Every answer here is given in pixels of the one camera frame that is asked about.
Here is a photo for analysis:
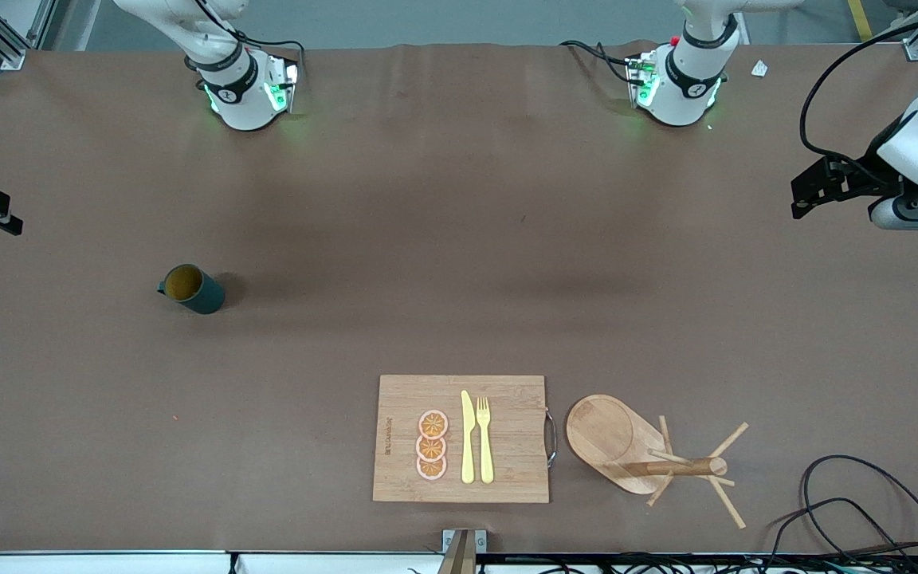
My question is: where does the dark teal ribbed cup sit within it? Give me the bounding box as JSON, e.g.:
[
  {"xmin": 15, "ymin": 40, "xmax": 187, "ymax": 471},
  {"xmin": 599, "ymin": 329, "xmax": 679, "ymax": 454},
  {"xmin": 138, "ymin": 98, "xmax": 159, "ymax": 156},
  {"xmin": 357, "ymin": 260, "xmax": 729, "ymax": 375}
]
[{"xmin": 158, "ymin": 264, "xmax": 227, "ymax": 316}]

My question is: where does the wooden mug tree stand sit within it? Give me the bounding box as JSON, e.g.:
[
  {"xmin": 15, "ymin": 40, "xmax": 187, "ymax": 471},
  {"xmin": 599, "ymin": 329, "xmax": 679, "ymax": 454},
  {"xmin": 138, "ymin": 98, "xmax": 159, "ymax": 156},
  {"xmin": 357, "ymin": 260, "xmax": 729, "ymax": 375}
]
[{"xmin": 565, "ymin": 394, "xmax": 749, "ymax": 531}]

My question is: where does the bamboo cutting board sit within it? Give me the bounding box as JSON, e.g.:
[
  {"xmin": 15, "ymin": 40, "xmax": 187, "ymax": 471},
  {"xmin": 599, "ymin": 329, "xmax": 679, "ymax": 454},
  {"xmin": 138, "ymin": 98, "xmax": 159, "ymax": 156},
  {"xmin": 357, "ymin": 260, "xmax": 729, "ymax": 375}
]
[{"xmin": 372, "ymin": 375, "xmax": 559, "ymax": 505}]

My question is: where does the yellow plastic fork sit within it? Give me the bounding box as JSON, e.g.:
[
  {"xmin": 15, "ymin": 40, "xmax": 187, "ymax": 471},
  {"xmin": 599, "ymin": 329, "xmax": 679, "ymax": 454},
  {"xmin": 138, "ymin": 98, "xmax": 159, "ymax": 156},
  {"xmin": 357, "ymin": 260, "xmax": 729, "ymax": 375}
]
[{"xmin": 476, "ymin": 396, "xmax": 495, "ymax": 485}]

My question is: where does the yellow plastic knife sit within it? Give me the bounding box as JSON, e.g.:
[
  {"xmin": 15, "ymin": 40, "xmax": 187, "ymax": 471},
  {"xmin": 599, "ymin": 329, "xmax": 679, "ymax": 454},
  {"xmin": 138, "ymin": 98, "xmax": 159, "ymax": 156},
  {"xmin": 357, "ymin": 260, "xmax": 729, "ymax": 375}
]
[{"xmin": 461, "ymin": 390, "xmax": 477, "ymax": 485}]

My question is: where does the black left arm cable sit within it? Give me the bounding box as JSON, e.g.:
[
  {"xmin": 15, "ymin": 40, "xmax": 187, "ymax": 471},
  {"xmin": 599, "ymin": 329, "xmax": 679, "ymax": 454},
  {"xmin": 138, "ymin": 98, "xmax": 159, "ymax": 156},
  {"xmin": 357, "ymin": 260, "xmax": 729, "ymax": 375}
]
[{"xmin": 799, "ymin": 12, "xmax": 918, "ymax": 165}]

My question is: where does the black left base cable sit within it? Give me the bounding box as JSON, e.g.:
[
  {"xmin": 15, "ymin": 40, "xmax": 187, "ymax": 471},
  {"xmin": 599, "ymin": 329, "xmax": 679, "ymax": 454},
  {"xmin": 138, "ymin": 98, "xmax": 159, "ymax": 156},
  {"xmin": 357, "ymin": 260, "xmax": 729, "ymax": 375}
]
[{"xmin": 560, "ymin": 40, "xmax": 637, "ymax": 85}]

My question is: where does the black base cable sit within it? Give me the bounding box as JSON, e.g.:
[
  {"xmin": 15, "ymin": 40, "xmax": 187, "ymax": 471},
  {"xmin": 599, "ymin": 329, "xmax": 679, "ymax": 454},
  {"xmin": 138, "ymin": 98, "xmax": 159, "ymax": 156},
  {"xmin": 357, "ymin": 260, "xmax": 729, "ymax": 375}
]
[
  {"xmin": 560, "ymin": 40, "xmax": 637, "ymax": 85},
  {"xmin": 204, "ymin": 0, "xmax": 306, "ymax": 61}
]

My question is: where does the black right base cable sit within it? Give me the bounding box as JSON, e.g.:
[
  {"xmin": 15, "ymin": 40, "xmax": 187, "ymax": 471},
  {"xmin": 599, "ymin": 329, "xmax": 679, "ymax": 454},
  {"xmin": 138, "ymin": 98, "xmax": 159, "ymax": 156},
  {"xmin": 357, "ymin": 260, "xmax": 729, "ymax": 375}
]
[{"xmin": 204, "ymin": 0, "xmax": 306, "ymax": 61}]

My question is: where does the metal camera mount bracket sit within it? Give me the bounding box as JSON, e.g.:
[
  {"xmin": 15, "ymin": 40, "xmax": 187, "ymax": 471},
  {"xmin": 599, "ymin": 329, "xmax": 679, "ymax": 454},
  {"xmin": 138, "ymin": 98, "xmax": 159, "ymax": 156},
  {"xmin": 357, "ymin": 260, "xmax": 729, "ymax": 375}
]
[{"xmin": 437, "ymin": 529, "xmax": 488, "ymax": 574}]

